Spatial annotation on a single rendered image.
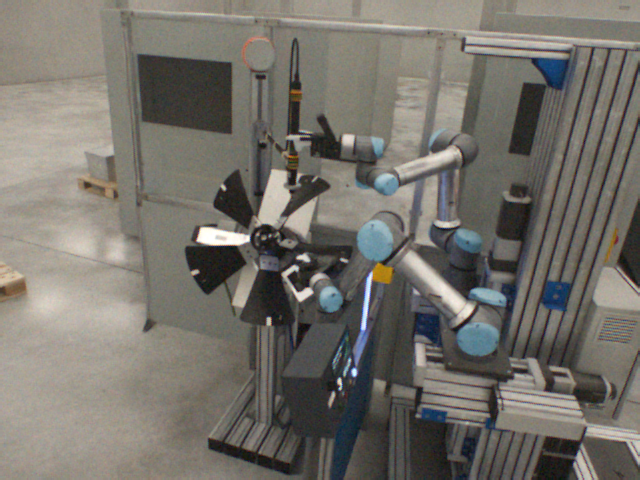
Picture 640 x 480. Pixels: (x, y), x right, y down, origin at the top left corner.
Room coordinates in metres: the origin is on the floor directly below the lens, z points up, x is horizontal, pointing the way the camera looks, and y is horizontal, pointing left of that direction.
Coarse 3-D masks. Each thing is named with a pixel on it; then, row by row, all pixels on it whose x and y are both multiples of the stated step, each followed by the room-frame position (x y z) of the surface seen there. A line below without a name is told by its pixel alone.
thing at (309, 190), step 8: (304, 176) 2.10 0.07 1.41; (312, 176) 2.07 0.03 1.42; (304, 184) 2.05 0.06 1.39; (312, 184) 2.01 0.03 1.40; (320, 184) 1.98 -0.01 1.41; (328, 184) 1.96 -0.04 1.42; (296, 192) 2.04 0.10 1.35; (304, 192) 1.99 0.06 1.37; (312, 192) 1.96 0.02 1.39; (320, 192) 1.94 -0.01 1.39; (296, 200) 1.97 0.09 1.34; (304, 200) 1.94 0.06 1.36; (288, 208) 1.96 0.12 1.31; (296, 208) 1.92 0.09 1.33; (280, 216) 1.98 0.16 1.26; (288, 216) 1.90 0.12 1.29
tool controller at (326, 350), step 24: (312, 336) 1.15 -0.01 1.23; (336, 336) 1.13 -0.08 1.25; (312, 360) 1.03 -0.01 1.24; (336, 360) 1.05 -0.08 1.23; (288, 384) 0.97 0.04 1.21; (312, 384) 0.95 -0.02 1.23; (336, 384) 1.02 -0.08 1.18; (312, 408) 0.95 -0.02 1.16; (336, 408) 0.99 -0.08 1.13; (312, 432) 0.95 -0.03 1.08; (336, 432) 0.95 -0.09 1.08
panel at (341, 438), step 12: (372, 336) 1.96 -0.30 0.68; (372, 348) 2.02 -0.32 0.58; (360, 372) 1.72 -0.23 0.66; (360, 384) 1.76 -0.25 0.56; (360, 396) 1.81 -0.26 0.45; (348, 408) 1.54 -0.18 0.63; (360, 408) 1.85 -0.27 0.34; (348, 420) 1.57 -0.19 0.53; (360, 420) 1.91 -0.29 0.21; (348, 432) 1.60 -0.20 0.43; (336, 444) 1.37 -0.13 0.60; (348, 444) 1.64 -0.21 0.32; (336, 456) 1.40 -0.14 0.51; (348, 456) 1.68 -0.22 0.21; (336, 468) 1.42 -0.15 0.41
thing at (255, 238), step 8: (264, 224) 1.87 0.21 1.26; (256, 232) 1.86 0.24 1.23; (264, 232) 1.85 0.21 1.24; (272, 232) 1.85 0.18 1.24; (280, 232) 1.94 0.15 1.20; (256, 240) 1.83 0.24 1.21; (264, 240) 1.83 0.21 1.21; (272, 240) 1.82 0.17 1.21; (280, 240) 1.85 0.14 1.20; (256, 248) 1.80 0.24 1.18; (264, 248) 1.80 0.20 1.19; (272, 248) 1.80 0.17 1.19; (280, 256) 1.87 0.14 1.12
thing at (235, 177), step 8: (232, 176) 2.06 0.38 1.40; (240, 176) 2.04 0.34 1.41; (224, 184) 2.07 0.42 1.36; (232, 184) 2.04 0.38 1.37; (240, 184) 2.02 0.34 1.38; (224, 192) 2.06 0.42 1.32; (232, 192) 2.03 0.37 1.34; (240, 192) 2.01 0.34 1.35; (216, 200) 2.08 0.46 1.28; (224, 200) 2.05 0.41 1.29; (232, 200) 2.02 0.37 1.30; (240, 200) 1.99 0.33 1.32; (248, 200) 1.97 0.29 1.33; (216, 208) 2.07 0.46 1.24; (224, 208) 2.05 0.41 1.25; (232, 208) 2.02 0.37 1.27; (240, 208) 1.99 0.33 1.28; (248, 208) 1.96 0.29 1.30; (232, 216) 2.02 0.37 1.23; (240, 216) 1.99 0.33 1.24; (248, 216) 1.95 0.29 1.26; (248, 224) 1.96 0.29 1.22
